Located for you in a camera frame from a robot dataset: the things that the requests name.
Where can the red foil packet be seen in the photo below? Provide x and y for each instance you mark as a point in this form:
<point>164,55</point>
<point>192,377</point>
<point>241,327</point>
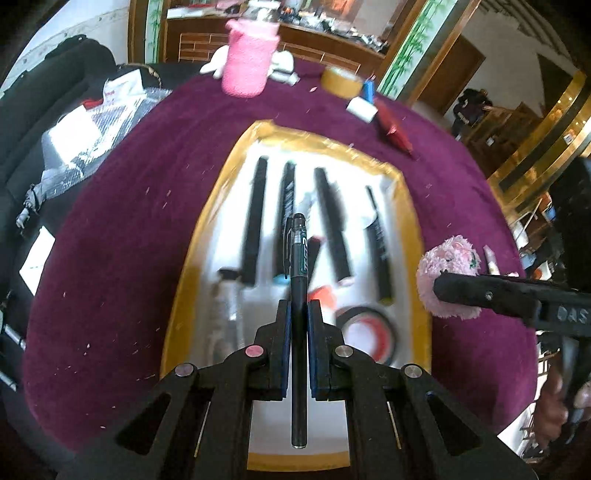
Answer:
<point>392,127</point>

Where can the silver white bottle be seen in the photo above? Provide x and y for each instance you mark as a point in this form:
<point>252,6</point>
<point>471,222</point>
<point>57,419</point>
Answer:
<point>226,300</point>

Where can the white cloth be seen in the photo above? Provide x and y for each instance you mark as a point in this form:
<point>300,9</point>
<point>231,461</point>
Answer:
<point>284,67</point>

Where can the black printed strip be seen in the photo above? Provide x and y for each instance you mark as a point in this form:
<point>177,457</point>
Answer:
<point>256,221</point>

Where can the black gel pen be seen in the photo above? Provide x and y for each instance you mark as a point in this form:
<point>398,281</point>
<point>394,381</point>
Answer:
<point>299,258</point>

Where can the person's right hand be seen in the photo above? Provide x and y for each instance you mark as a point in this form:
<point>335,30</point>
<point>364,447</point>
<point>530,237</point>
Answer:
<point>551,406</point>

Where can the pink fluffy puff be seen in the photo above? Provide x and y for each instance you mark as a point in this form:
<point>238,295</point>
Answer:
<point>455,256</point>

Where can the black marker with white print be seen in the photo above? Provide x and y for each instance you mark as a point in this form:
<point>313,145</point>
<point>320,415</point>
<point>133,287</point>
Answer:
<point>286,203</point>

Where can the white tray with gold rim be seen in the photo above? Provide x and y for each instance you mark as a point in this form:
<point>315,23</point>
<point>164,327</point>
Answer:
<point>221,258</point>

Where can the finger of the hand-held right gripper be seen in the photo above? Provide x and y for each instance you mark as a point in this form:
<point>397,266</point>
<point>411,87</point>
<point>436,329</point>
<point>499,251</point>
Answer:
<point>485,293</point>

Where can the black comb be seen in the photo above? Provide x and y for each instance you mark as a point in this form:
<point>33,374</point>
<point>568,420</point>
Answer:
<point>333,221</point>

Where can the black bag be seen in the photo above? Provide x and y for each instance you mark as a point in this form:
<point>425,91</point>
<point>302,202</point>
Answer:
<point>51,92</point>

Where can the small white box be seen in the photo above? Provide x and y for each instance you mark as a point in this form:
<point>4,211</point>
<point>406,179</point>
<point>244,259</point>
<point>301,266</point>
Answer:
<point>361,109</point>

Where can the small white tube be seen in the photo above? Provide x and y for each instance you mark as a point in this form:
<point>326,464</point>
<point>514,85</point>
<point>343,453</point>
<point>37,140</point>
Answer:
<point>490,259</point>

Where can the bubble wrap package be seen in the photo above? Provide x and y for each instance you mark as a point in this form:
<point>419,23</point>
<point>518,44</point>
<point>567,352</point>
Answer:
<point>106,120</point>

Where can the pink knitted cup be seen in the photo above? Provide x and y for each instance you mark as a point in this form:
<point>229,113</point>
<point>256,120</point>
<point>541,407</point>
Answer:
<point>247,60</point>

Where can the brown packing tape roll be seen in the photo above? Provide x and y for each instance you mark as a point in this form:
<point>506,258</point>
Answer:
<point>341,83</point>

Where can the brown wooden door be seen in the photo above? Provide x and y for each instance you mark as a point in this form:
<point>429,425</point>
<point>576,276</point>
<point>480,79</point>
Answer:
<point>455,69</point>

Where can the wooden cabinet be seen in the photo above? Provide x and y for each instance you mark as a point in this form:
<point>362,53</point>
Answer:
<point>323,44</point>

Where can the gold trimmed counter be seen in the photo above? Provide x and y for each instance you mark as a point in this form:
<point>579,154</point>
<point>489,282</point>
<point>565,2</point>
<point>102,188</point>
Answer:
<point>545,138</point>

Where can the bamboo painted pillar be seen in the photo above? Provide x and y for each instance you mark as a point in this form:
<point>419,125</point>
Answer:
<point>406,46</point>
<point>154,27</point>

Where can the blue lighter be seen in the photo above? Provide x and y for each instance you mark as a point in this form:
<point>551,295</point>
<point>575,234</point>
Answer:
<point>368,91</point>

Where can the black tape roll red core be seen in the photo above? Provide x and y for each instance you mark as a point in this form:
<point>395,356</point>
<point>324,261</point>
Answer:
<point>369,314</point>

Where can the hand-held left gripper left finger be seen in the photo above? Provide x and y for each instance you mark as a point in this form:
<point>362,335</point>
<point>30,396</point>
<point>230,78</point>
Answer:
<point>287,341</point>

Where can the black strip with yellow end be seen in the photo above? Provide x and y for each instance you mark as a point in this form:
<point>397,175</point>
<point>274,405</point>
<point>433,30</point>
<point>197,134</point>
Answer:
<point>381,249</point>

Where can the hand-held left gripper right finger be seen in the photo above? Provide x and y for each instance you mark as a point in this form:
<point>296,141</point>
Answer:
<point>313,341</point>

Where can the purple velvet tablecloth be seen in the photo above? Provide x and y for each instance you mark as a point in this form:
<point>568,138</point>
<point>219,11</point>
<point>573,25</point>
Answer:
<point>129,258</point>

